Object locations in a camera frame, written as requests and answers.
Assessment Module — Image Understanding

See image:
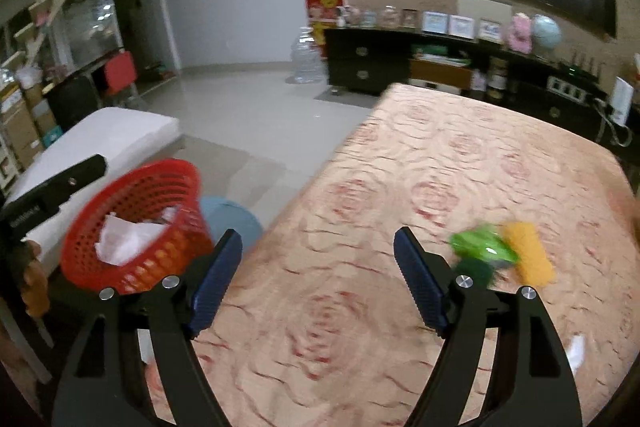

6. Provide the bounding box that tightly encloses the green foil wrapper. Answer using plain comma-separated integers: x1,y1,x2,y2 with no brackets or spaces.
449,225,518,287

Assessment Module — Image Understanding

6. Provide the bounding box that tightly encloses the left hand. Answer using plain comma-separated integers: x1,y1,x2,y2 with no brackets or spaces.
21,241,50,320

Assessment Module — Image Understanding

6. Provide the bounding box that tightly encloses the white framed certificate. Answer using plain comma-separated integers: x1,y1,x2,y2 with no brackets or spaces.
422,11,448,35
448,15,475,40
477,18,503,44

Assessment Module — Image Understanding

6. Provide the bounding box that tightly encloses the pink plush toy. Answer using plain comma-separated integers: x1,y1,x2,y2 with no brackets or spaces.
506,12,533,54

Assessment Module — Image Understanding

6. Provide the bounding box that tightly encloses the black wifi router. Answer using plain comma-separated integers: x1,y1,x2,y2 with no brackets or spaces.
559,51,602,83

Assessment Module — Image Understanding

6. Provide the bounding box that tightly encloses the white framed certificate left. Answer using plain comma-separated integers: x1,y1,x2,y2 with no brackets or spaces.
422,11,448,35

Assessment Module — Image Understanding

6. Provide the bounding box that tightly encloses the white framed certificate right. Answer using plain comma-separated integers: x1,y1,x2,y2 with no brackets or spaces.
477,18,503,44

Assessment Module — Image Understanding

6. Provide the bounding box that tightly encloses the light blue globe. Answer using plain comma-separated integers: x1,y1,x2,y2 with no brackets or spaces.
530,14,563,53

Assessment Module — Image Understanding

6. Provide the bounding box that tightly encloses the blue plastic stool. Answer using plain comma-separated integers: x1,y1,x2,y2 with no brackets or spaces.
198,195,264,254

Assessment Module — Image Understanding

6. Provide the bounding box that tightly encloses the black tv cabinet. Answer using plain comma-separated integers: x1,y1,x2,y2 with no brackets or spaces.
324,28,639,162

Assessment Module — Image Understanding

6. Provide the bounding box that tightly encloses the clear large water bottle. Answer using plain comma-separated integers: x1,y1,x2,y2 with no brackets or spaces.
291,26,326,84

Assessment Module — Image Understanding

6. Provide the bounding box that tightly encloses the red festive wall poster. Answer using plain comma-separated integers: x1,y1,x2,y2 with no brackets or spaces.
305,0,344,57

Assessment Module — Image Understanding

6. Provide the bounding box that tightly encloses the rose pattern tablecloth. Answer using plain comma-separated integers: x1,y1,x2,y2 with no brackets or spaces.
144,82,640,427

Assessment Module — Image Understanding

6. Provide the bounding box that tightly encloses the large white tissue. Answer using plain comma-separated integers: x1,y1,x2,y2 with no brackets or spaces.
94,206,178,267

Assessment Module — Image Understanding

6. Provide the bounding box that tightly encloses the red chair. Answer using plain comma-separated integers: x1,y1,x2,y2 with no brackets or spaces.
104,51,137,96

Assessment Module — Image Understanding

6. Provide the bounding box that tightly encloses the yellow foam fruit net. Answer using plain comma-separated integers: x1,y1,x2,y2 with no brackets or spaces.
501,221,555,287

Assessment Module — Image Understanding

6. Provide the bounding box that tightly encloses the small white tissue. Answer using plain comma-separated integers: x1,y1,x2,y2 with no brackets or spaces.
565,334,586,375

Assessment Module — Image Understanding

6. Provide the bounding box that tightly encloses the white air purifier device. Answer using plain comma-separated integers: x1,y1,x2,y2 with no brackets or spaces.
608,77,634,127

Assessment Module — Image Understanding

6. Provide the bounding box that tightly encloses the red plastic mesh basket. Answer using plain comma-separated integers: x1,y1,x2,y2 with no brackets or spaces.
60,158,214,295

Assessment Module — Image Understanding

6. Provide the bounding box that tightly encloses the white framed certificate middle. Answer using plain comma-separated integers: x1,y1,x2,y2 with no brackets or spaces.
448,15,475,40

